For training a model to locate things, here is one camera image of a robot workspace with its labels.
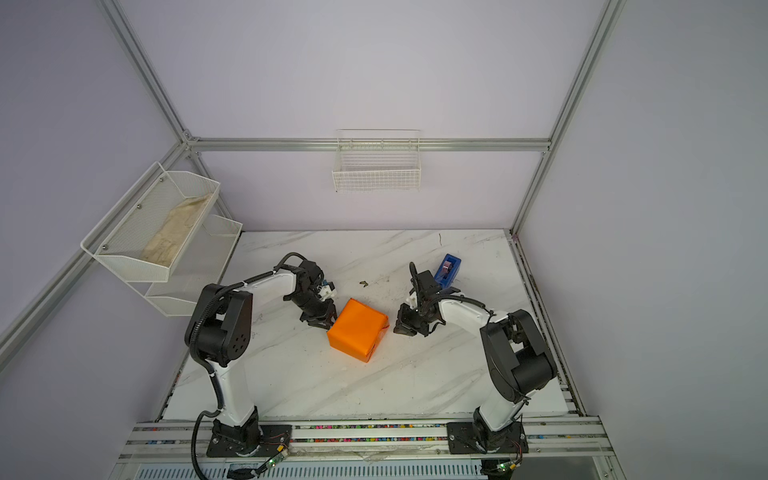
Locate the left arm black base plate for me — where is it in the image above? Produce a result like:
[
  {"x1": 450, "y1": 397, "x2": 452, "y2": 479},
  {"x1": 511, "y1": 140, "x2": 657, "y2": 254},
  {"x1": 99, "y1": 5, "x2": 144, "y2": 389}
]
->
[{"x1": 206, "y1": 423, "x2": 293, "y2": 458}]

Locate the white upper mesh shelf bin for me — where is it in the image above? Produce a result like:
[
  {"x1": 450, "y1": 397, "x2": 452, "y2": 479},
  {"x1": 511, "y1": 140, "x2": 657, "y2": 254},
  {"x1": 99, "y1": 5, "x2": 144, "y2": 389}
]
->
[{"x1": 80, "y1": 163, "x2": 220, "y2": 283}]

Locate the blue tape dispenser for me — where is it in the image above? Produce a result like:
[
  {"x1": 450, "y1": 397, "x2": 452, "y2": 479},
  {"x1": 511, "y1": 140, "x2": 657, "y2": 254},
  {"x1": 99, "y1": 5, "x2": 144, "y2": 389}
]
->
[{"x1": 434, "y1": 254, "x2": 461, "y2": 289}]

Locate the white mesh shelf bin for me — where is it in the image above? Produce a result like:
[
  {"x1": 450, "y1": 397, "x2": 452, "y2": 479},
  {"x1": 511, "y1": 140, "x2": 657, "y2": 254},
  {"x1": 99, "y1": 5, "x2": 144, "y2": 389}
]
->
[
  {"x1": 144, "y1": 214, "x2": 242, "y2": 317},
  {"x1": 80, "y1": 163, "x2": 220, "y2": 283}
]

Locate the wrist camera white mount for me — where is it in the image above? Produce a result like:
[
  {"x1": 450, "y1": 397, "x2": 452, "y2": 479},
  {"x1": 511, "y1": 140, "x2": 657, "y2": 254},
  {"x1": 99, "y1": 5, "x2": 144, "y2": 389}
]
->
[
  {"x1": 318, "y1": 281, "x2": 336, "y2": 302},
  {"x1": 406, "y1": 293, "x2": 418, "y2": 310}
]

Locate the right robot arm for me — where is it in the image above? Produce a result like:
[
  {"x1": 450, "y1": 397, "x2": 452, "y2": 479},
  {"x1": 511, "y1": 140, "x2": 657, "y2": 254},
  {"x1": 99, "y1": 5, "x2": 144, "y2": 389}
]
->
[{"x1": 394, "y1": 263, "x2": 558, "y2": 455}]

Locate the aluminium frame rail front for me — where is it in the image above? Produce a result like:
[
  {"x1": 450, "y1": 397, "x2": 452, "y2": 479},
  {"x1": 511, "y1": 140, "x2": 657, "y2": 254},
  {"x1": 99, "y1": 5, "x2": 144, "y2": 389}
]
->
[{"x1": 110, "y1": 416, "x2": 626, "y2": 479}]

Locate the white wire wall basket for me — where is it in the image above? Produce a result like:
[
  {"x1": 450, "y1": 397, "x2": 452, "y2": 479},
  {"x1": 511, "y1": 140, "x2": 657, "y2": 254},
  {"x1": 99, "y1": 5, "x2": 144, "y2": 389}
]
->
[{"x1": 332, "y1": 129, "x2": 422, "y2": 193}]

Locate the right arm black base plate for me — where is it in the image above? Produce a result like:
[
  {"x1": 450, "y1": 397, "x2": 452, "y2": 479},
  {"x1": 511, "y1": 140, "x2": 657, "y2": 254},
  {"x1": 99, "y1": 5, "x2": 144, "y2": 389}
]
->
[{"x1": 446, "y1": 421, "x2": 529, "y2": 455}]

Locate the white lower mesh shelf bin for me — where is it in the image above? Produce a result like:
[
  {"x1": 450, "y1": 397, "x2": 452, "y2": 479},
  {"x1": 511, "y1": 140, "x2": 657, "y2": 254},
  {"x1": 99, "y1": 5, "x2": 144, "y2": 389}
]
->
[{"x1": 144, "y1": 214, "x2": 242, "y2": 317}]

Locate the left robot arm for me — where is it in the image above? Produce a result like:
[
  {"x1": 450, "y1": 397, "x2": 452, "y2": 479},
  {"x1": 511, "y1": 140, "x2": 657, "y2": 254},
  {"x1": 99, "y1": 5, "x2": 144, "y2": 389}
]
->
[{"x1": 184, "y1": 252, "x2": 337, "y2": 449}]

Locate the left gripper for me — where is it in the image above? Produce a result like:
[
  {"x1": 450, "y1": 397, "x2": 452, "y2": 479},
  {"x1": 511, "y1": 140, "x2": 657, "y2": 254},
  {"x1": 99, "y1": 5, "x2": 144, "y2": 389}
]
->
[{"x1": 288, "y1": 290, "x2": 340, "y2": 330}]

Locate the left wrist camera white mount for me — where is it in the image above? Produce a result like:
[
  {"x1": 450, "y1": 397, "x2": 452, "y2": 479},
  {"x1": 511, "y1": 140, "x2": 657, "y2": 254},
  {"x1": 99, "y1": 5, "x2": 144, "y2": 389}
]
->
[{"x1": 318, "y1": 281, "x2": 336, "y2": 302}]

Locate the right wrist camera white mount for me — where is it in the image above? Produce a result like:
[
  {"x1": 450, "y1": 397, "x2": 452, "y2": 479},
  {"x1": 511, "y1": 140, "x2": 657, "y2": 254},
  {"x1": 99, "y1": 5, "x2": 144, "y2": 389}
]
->
[{"x1": 406, "y1": 293, "x2": 418, "y2": 310}]

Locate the beige cloth in bin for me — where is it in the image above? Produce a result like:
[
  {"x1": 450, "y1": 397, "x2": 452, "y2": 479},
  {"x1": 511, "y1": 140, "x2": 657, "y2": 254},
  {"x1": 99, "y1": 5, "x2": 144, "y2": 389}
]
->
[{"x1": 139, "y1": 194, "x2": 212, "y2": 267}]

